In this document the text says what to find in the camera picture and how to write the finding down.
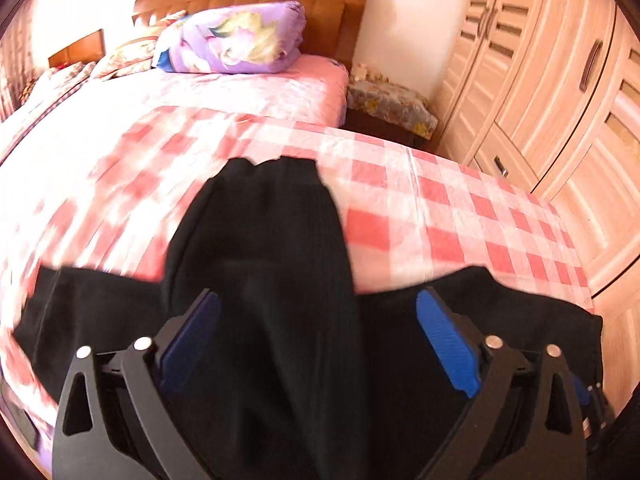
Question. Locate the small pale ornaments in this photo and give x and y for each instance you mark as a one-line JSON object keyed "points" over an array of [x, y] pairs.
{"points": [[367, 71]]}

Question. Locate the small wooden headboard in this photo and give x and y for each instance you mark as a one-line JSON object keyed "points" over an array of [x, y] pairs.
{"points": [[80, 47]]}

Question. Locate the light wooden wardrobe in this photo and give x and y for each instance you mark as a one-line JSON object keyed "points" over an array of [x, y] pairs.
{"points": [[545, 60]]}

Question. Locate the floral bedding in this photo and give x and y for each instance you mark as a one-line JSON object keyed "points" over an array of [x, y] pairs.
{"points": [[55, 77]]}

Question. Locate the orange patterned pillow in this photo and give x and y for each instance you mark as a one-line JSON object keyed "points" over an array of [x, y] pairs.
{"points": [[125, 55]]}

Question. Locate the pink checkered sheet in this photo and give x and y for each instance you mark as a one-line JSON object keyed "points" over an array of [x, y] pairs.
{"points": [[425, 200]]}

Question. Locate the purple folded quilt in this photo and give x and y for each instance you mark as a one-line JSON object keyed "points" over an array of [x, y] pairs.
{"points": [[225, 40]]}

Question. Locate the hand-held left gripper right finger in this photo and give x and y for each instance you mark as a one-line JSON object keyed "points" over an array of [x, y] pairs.
{"points": [[445, 340]]}

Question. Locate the black pants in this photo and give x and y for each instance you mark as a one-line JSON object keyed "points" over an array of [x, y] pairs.
{"points": [[270, 240]]}

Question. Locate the dark wooden nightstand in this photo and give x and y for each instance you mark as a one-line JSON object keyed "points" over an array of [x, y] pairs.
{"points": [[375, 127]]}

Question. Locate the pink bed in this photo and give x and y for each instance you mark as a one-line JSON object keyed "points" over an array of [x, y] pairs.
{"points": [[280, 92]]}

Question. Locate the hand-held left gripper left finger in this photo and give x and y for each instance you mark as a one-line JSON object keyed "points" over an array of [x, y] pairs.
{"points": [[192, 332]]}

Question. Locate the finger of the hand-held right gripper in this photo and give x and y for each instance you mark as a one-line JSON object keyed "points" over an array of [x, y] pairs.
{"points": [[582, 392]]}

